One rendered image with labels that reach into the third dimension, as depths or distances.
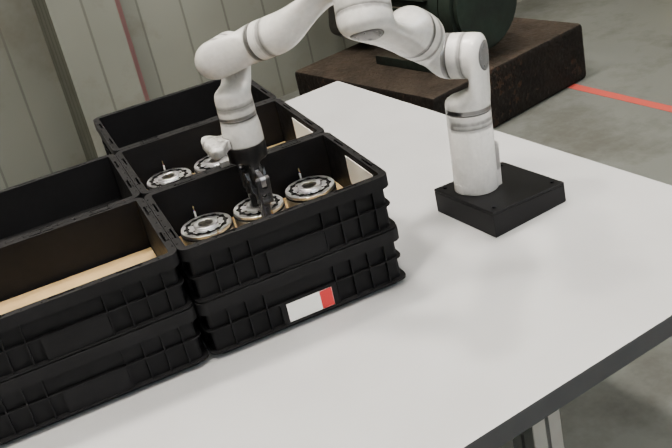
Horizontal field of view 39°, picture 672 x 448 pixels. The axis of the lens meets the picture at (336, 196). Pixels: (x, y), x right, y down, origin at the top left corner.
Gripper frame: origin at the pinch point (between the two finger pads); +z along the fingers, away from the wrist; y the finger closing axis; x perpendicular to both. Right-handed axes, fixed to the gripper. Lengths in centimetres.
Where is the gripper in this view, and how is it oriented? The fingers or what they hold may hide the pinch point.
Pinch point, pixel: (262, 208)
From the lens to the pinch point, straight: 182.7
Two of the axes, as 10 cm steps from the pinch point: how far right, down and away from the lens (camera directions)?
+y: -3.9, -3.2, 8.7
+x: -9.0, 3.3, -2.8
